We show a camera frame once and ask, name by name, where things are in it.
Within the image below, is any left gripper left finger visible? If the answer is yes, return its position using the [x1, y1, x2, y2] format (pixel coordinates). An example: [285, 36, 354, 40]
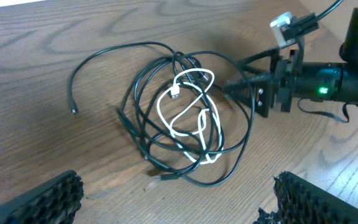
[0, 170, 84, 224]

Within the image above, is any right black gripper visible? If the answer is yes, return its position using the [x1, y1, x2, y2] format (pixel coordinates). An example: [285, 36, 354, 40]
[223, 37, 344, 118]

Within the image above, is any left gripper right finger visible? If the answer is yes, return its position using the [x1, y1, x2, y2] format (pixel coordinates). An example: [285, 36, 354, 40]
[254, 171, 358, 224]

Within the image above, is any white cable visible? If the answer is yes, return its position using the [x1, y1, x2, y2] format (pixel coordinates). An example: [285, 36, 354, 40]
[156, 68, 224, 166]

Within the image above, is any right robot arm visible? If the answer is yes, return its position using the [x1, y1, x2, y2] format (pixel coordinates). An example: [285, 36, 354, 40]
[223, 1, 358, 117]

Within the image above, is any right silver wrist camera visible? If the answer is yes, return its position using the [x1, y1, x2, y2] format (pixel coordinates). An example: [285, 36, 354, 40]
[270, 12, 319, 49]

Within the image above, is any right camera black cable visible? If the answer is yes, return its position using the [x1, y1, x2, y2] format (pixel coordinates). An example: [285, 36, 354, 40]
[315, 0, 344, 21]

